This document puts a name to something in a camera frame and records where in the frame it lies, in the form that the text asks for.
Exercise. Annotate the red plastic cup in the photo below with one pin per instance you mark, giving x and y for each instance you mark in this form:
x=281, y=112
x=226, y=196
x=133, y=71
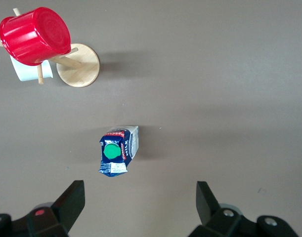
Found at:
x=34, y=34

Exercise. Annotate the blue white milk carton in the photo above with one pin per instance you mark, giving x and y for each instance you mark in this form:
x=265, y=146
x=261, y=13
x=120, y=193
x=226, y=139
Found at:
x=131, y=143

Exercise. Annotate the wooden mug tree stand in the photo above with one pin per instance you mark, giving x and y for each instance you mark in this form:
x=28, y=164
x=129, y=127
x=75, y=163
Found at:
x=79, y=71

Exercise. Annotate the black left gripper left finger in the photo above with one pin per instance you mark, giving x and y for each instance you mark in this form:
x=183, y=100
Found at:
x=66, y=205

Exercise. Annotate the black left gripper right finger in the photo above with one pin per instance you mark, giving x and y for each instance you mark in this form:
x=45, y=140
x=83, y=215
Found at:
x=207, y=205

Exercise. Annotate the white plastic cup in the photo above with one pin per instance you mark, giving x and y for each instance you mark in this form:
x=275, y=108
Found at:
x=24, y=72

